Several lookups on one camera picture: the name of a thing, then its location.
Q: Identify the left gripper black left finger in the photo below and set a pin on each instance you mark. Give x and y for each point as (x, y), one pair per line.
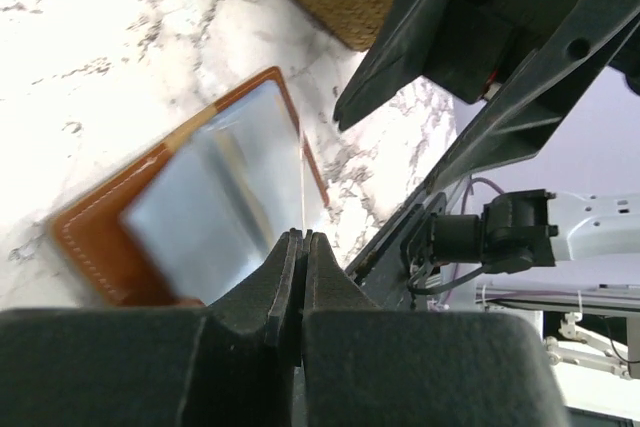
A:
(227, 364)

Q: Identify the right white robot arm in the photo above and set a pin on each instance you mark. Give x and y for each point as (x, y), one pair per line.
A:
(515, 232)

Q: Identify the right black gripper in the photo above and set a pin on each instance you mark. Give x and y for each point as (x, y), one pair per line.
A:
(541, 55)

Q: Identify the brown leather card holder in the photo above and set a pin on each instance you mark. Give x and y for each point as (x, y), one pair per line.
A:
(201, 209)

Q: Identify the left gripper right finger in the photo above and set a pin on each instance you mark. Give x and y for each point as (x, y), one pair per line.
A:
(366, 366)

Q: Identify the black mounting rail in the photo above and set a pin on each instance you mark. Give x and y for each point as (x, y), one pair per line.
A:
(378, 269)

